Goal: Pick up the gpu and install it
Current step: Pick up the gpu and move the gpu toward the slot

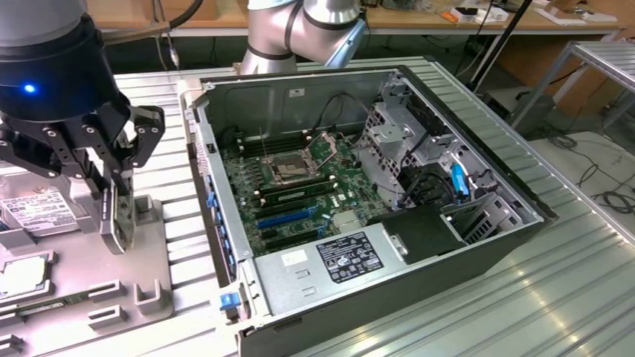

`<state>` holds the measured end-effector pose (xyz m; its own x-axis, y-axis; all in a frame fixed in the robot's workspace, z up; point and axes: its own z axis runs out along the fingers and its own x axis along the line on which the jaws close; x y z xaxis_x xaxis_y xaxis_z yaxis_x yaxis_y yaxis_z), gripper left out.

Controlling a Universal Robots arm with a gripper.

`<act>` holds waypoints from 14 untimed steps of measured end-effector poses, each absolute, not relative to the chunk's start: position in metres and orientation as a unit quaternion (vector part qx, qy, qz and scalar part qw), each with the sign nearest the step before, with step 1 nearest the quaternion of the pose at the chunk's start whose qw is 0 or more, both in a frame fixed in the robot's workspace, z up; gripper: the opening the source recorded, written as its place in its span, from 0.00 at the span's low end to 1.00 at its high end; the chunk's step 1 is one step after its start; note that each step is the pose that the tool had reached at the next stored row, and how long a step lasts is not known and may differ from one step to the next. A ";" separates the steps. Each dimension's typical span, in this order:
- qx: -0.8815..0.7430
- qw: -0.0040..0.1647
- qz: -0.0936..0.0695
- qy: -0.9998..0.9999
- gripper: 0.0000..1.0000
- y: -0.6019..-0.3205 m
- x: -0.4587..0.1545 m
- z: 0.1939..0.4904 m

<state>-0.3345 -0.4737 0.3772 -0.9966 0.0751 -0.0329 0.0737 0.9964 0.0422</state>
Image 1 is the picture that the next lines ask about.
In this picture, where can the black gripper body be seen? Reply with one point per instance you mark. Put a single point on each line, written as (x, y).
(59, 82)

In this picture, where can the white flat package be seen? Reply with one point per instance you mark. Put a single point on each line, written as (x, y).
(560, 16)

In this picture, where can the orange and white box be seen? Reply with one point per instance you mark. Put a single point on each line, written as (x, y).
(448, 15)

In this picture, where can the silver power supply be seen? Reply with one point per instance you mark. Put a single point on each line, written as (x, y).
(297, 275)

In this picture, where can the silver CPU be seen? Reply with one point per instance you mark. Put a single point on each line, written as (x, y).
(20, 275)

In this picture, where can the metal frame table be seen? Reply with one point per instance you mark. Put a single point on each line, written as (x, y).
(604, 56)

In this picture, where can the silver drive cage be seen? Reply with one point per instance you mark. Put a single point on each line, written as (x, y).
(387, 134)

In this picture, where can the blue case latch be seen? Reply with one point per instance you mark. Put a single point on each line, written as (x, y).
(229, 301)

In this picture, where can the green RAM stick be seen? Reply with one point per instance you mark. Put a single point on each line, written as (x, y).
(64, 299)

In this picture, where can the silver perforated disk bay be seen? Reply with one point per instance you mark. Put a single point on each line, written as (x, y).
(488, 219)

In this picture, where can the black RAM slot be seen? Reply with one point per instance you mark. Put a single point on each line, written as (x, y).
(272, 148)
(269, 138)

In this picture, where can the installed RAM stick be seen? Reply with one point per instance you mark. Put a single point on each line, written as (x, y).
(297, 191)

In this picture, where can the black stand pole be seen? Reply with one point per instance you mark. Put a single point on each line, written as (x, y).
(501, 39)

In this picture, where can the black open PC case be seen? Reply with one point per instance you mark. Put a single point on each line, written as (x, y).
(445, 279)

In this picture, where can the green motherboard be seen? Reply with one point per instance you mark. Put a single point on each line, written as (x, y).
(341, 186)

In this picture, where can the thin metal locking lever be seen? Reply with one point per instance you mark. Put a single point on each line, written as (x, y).
(264, 145)
(329, 154)

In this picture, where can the grey parts rack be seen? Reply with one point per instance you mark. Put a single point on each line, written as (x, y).
(75, 267)

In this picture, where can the black equipment box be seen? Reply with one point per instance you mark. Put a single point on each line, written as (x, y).
(520, 108)

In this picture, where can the green graphics card black cooler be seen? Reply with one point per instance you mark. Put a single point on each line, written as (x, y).
(119, 223)

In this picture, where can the silver chipset heatsink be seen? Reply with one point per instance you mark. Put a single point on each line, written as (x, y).
(349, 220)

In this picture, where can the CPU socket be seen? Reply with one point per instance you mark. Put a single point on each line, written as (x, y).
(287, 169)

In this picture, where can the silver socket cover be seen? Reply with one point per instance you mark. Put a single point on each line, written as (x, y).
(324, 147)

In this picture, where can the wooden desk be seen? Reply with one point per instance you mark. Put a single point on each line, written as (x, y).
(421, 20)

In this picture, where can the silver hard disk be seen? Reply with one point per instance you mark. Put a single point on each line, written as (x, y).
(35, 212)

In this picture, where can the long black expansion slot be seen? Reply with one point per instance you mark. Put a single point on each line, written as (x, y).
(283, 210)
(292, 240)

